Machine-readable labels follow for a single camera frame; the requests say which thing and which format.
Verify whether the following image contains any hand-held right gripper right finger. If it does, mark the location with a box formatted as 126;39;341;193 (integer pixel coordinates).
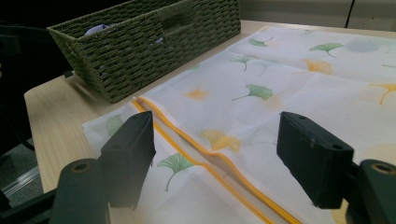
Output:
276;111;355;209

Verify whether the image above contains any green woven basket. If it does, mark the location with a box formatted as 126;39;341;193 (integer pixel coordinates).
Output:
47;0;242;105

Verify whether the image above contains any purple cloth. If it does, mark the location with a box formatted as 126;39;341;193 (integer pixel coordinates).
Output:
84;23;165;45

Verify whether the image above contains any black wall cable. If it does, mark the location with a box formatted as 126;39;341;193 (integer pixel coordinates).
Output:
344;0;356;30

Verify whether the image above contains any white leaf-print laundry bag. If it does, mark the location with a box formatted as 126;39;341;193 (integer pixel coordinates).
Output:
81;25;396;224

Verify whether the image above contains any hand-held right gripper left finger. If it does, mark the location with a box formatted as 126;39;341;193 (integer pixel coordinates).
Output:
99;110;157;210

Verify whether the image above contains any metal floor rail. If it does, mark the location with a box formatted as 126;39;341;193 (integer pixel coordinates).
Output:
0;166;42;199

